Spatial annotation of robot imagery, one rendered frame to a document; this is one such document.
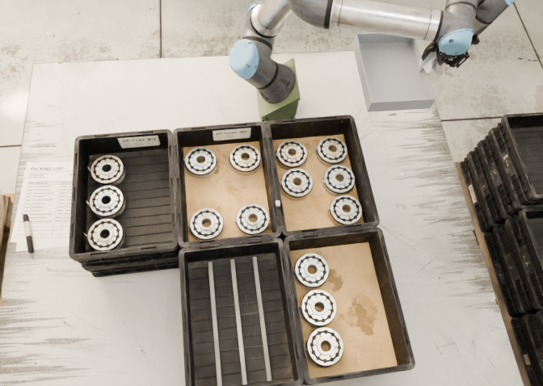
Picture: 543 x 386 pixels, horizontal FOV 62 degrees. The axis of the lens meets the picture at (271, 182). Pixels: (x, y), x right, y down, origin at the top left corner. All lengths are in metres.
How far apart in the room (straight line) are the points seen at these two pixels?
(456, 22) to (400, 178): 0.70
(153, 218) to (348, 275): 0.63
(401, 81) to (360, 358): 0.86
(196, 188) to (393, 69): 0.74
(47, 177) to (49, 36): 1.54
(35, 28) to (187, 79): 1.54
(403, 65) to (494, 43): 1.89
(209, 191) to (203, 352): 0.49
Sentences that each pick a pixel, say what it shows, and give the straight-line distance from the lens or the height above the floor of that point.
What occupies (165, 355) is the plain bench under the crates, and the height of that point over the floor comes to 0.70.
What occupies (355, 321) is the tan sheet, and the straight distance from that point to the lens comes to 1.41.
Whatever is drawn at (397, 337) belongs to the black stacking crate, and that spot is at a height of 0.88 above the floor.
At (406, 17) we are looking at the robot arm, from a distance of 1.23.
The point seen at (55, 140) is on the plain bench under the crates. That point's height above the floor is 0.70.
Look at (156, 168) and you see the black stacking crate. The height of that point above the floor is 0.83.
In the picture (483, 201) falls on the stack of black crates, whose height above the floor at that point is 0.26.
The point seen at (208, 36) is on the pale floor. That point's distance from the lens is 2.99.
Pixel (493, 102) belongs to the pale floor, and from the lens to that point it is 3.10.
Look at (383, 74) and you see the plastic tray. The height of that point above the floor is 1.05.
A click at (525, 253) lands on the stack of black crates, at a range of 2.21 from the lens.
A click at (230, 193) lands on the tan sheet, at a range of 1.48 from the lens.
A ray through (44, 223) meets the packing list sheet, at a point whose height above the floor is 0.70.
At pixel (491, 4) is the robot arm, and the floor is 1.37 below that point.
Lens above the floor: 2.18
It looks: 64 degrees down
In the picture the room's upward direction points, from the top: 9 degrees clockwise
